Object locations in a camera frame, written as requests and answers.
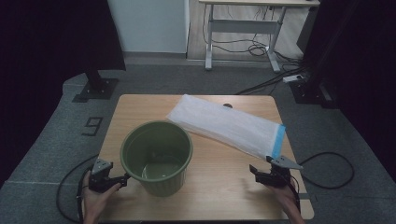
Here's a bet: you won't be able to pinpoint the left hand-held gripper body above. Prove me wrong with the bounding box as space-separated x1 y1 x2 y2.
88 158 117 194

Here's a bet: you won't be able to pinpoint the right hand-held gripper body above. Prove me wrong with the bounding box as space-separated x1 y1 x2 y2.
255 155 304 189

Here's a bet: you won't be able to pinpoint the green plastic trash bin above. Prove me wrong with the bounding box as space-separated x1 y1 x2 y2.
120 120 194 198

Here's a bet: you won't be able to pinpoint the white plastic bag blue edge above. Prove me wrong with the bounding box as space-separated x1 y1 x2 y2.
166 93 287 161

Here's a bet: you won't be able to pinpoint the person's right hand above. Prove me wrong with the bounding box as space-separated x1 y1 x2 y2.
266 183 301 215

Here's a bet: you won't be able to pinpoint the person's left hand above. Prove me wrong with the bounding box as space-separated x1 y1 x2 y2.
82 170 122 217

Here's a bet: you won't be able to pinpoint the white power strip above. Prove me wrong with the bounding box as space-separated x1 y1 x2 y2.
282 74 304 84

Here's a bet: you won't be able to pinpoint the black curtain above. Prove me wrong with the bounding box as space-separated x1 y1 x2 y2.
0 0 127 188
297 0 396 181

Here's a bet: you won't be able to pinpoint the white desk with metal legs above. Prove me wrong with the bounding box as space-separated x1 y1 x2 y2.
198 0 321 74

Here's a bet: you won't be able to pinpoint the white partition panel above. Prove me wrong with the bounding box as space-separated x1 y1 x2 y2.
106 0 191 54

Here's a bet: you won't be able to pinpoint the right hand-held gripper black cable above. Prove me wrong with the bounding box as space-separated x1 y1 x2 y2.
289 175 303 214

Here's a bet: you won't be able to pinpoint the hand-held gripper black cable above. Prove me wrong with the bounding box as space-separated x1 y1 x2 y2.
289 175 303 214
76 167 94 224

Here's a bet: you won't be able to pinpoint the left hand-held gripper black cable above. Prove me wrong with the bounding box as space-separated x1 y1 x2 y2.
76 167 94 224

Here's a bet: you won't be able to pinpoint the black cable loop on floor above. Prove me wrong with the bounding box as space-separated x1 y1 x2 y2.
298 151 356 190
55 153 101 224

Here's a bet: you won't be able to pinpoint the black cables to power strip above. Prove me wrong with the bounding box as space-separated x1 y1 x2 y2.
234 65 309 96

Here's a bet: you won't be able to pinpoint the black stand base plate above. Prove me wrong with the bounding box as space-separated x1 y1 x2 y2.
289 78 339 110
72 69 120 104

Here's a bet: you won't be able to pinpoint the black cables under desk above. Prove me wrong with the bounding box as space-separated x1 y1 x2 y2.
202 4 301 63

